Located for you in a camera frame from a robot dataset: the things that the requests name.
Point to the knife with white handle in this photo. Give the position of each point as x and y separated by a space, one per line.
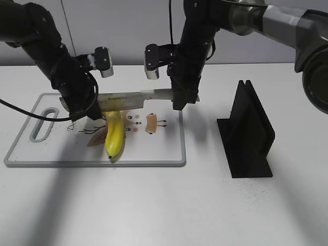
107 102

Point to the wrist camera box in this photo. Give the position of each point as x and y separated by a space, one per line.
157 56
100 60

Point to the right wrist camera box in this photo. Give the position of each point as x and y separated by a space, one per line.
157 56

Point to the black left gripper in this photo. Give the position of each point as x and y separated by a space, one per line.
76 88

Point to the white cutting board grey rim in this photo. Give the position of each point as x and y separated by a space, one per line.
154 137

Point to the yellow plastic banana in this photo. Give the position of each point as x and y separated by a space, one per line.
115 135

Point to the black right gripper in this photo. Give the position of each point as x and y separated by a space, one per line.
184 70

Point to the black knife stand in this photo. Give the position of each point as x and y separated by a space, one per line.
247 135

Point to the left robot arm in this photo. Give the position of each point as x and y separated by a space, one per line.
31 27

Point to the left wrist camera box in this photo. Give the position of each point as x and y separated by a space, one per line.
100 60

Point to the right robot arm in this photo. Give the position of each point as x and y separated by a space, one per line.
304 30

